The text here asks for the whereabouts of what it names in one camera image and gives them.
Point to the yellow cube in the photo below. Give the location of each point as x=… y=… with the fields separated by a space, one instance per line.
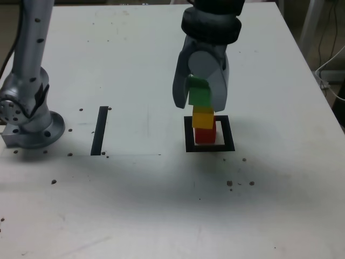
x=202 y=118

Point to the black tape square outline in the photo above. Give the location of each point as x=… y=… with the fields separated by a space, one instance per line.
x=188 y=145

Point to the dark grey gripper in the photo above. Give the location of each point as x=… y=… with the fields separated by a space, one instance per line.
x=214 y=48

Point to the red cube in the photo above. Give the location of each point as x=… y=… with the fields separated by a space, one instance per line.
x=205 y=136

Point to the white furniture leg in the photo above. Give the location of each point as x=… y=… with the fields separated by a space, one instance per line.
x=310 y=27

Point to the green cube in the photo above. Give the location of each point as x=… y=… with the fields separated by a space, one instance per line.
x=199 y=95

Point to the black tape strip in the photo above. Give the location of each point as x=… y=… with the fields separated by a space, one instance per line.
x=99 y=132

